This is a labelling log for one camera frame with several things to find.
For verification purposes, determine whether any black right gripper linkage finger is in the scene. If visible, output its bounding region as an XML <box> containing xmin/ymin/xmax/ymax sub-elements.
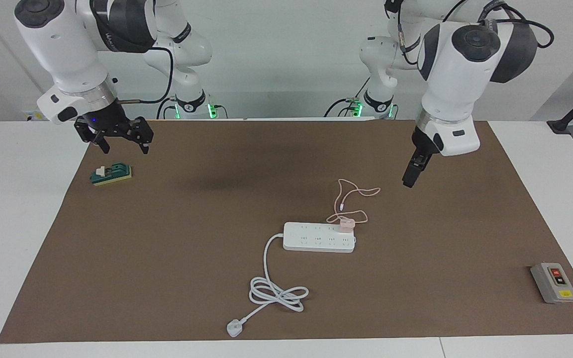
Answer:
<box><xmin>127</xmin><ymin>117</ymin><xmax>154</xmax><ymax>154</ymax></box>
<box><xmin>74</xmin><ymin>121</ymin><xmax>110</xmax><ymax>154</ymax></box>

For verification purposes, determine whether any pink charging cable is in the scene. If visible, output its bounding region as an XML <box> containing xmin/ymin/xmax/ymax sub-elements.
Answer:
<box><xmin>326</xmin><ymin>179</ymin><xmax>382</xmax><ymax>225</ymax></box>

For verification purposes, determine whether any white power strip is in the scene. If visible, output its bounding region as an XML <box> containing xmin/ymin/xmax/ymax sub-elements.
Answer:
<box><xmin>283</xmin><ymin>222</ymin><xmax>357</xmax><ymax>253</ymax></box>

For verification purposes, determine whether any brown table mat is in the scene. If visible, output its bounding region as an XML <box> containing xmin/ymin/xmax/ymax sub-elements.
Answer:
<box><xmin>0</xmin><ymin>119</ymin><xmax>573</xmax><ymax>344</ymax></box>

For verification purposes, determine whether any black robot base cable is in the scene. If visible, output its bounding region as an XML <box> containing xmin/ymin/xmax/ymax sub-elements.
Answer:
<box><xmin>156</xmin><ymin>96</ymin><xmax>177</xmax><ymax>120</ymax></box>
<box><xmin>324</xmin><ymin>94</ymin><xmax>362</xmax><ymax>118</ymax></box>

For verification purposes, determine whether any green knife switch block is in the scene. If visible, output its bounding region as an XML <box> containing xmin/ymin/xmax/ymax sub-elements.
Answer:
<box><xmin>90</xmin><ymin>163</ymin><xmax>133</xmax><ymax>187</ymax></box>

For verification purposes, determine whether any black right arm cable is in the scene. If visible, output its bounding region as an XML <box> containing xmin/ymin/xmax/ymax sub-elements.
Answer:
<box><xmin>115</xmin><ymin>46</ymin><xmax>175</xmax><ymax>105</ymax></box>

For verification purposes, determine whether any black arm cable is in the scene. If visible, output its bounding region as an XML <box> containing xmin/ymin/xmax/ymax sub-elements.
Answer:
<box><xmin>385</xmin><ymin>0</ymin><xmax>555</xmax><ymax>65</ymax></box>
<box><xmin>115</xmin><ymin>46</ymin><xmax>175</xmax><ymax>105</ymax></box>

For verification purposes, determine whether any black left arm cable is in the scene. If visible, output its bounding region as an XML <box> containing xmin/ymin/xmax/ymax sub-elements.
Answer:
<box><xmin>385</xmin><ymin>0</ymin><xmax>555</xmax><ymax>65</ymax></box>

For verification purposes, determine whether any grey on-off switch box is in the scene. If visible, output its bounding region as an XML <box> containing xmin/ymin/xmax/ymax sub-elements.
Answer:
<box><xmin>530</xmin><ymin>262</ymin><xmax>573</xmax><ymax>304</ymax></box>

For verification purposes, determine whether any white power strip cord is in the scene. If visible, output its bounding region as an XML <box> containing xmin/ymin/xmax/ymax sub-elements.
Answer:
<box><xmin>226</xmin><ymin>233</ymin><xmax>310</xmax><ymax>339</ymax></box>

